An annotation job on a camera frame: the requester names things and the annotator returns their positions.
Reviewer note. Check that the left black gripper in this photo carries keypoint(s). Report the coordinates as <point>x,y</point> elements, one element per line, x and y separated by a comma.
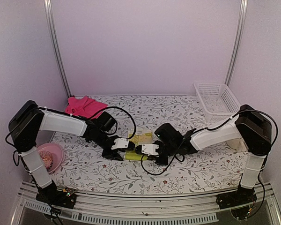
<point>111,155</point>

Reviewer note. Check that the right aluminium frame post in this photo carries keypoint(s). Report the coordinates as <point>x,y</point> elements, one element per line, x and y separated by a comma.
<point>237,42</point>

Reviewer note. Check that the aluminium frame post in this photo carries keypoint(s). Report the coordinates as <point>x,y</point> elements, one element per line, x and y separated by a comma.
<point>237,42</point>
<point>55,44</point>

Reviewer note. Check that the aluminium front rail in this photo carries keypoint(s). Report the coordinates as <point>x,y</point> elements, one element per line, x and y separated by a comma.
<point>92,208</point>

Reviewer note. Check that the white plastic mesh basket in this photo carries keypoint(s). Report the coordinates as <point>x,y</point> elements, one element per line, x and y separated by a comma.
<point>216,100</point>

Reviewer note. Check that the left aluminium frame post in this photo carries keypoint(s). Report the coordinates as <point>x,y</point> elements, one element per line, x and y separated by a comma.
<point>55,44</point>

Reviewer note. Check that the floral patterned table mat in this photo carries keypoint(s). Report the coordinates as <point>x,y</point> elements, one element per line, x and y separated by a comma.
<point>83,167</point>

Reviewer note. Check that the brown patterned cupcake liner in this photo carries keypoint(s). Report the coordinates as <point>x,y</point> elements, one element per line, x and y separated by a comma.
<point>47,158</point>

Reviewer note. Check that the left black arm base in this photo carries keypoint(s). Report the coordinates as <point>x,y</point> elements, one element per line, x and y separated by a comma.
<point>54,197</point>

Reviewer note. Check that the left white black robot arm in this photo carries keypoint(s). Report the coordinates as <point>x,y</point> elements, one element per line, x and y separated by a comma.
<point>31,119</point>

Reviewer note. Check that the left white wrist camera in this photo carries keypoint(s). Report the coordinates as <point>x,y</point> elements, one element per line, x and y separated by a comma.
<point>123,144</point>

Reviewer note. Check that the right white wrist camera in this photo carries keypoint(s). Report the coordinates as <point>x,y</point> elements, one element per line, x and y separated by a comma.
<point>147,149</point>

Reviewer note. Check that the cream ceramic mug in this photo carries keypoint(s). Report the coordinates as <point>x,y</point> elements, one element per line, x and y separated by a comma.
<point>237,144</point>

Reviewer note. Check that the green white patterned towel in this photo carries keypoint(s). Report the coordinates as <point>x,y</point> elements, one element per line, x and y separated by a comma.
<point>142,136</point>

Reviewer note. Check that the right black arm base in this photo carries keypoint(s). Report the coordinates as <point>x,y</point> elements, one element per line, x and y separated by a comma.
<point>236,198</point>

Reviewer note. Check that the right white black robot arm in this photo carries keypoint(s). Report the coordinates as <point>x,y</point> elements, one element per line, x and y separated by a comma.
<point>251,126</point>

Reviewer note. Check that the pink red towel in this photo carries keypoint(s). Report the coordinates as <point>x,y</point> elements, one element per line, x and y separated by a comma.
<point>85,107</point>

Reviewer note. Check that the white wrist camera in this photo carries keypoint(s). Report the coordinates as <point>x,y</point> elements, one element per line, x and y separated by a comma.
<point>147,149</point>
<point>123,144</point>

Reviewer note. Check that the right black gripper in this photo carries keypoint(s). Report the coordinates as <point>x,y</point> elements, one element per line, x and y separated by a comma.
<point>164,161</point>

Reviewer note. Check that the pink plastic bowl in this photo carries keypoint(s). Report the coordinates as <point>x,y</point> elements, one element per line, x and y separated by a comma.
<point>57,152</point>

